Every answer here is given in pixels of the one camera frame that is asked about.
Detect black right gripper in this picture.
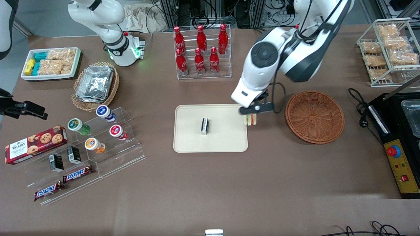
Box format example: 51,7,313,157
0,88,49,120

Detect triangular sandwich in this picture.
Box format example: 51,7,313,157
243,113,259,127

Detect beige rectangular tray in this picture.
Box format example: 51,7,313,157
173,104,249,153

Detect brown round wicker basket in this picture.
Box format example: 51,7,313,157
285,90,345,145

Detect white rectangular snack tray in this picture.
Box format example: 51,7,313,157
20,47,82,82

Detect light oval wicker basket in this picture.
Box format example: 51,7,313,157
71,61,120,112

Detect red Walkers cookie box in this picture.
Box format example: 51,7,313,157
5,125,68,165

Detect yellow snack packet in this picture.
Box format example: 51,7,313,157
24,58,36,76

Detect clear rice cracker packet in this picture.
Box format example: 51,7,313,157
61,58,74,75
38,59,63,75
46,49,76,61

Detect green capped drink bottle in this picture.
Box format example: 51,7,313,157
67,118,91,136

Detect clear acrylic bottle rack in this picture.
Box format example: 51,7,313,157
173,24,232,80

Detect small black box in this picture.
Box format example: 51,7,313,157
67,146,82,165
49,154,64,173

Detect red cola bottle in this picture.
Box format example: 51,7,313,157
197,25,207,51
209,47,220,74
218,24,228,55
194,48,206,75
173,26,186,54
176,49,189,76

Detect orange capped drink bottle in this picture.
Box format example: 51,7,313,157
84,137,106,155

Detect stack of foil trays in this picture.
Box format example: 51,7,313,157
75,65,115,104

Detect blue capped drink bottle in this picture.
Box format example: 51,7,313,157
96,105,116,123

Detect Snickers chocolate bar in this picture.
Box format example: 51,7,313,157
33,181,65,202
62,165,94,183

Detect red capped drink bottle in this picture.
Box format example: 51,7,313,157
109,124,129,141

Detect clear acrylic step display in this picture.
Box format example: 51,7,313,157
13,107,147,206

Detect clear cracker bag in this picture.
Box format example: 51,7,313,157
382,36,411,50
369,68,393,81
377,24,400,38
361,41,383,55
389,50,419,65
364,54,388,68

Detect black sealing machine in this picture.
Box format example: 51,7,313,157
367,75,420,199

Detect red emergency stop button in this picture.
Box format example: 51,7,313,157
386,145,402,158

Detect beige cloth bag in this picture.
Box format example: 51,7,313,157
122,3,168,33

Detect yellow control panel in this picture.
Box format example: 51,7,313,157
384,139,420,194

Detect black power cable with plug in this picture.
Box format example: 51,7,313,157
348,88,385,145

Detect black equipment rack with cables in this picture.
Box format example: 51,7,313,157
149,0,297,30

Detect white wire rack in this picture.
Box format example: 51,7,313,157
356,18,420,88

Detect black floor cables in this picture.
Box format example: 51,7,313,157
320,221,420,236

